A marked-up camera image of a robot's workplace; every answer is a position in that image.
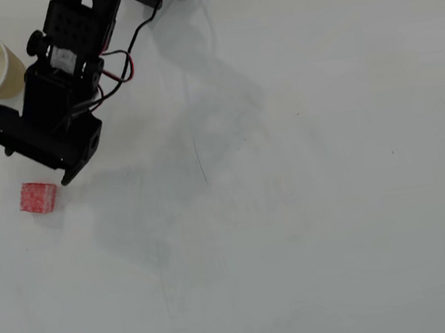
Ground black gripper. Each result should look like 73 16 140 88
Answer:
0 57 121 194

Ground red foam cube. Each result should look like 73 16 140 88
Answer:
16 177 61 218

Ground red servo wires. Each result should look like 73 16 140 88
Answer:
94 48 141 101

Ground black cable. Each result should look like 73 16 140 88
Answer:
58 0 178 117

